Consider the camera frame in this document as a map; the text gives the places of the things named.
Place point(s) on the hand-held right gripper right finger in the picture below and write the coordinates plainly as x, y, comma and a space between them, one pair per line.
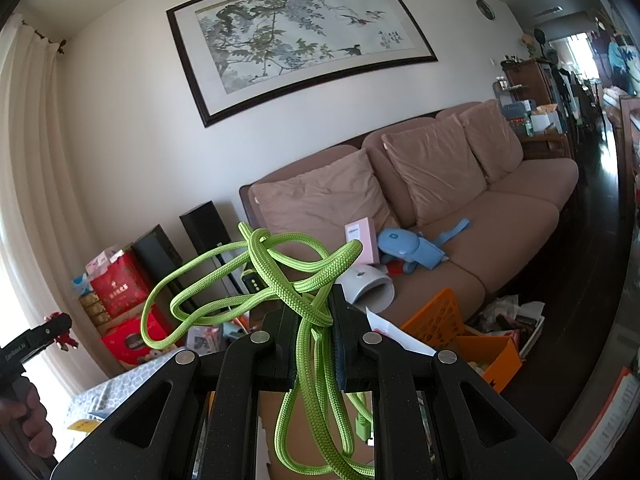
345, 355

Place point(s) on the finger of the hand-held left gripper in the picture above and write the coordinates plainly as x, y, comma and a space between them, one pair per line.
56, 324

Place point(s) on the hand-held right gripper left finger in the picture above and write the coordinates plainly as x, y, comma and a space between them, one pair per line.
280, 350

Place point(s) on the person's left hand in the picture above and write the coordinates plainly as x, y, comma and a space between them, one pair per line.
37, 420

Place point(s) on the stack of gold boxes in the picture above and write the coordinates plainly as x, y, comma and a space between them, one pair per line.
95, 310

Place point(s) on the blue tissue pack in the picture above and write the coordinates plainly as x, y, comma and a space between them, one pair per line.
81, 285

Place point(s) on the white paper sheet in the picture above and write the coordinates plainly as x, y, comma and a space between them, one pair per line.
390, 332

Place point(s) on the white dome lamp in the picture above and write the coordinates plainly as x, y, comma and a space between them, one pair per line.
365, 285

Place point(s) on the red gift boxes stack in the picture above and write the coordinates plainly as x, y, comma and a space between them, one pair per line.
120, 285

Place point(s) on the cluttered cardboard box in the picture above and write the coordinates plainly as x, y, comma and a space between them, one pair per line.
205, 335

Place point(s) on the pink white box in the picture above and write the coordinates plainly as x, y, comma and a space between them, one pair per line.
102, 260

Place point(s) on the grey patterned blanket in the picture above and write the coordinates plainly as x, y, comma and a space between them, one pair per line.
125, 380

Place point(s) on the orange plastic basket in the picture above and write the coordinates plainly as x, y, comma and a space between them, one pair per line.
440, 317

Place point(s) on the black speaker on stand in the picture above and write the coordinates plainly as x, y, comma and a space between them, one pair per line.
155, 255
205, 230

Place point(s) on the white curtain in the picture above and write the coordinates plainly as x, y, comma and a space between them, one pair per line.
40, 185

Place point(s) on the orange cardboard box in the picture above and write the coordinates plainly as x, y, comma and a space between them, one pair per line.
485, 355

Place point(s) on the tan cushion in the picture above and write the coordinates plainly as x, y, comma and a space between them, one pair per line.
490, 135
430, 165
320, 195

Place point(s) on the white tray of clutter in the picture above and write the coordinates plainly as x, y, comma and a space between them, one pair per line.
515, 325

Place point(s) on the brown sofa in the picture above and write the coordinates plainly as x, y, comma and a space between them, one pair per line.
500, 230

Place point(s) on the red-edged white mat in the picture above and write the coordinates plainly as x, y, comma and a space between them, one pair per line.
610, 420

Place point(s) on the dark curtain rod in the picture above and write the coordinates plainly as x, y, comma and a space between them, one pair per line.
62, 47

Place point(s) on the wooden side table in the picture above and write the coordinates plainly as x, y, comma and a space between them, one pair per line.
545, 145

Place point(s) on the framed ink painting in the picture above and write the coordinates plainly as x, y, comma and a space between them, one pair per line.
300, 35

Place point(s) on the wooden cabinet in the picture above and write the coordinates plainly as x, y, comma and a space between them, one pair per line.
535, 85

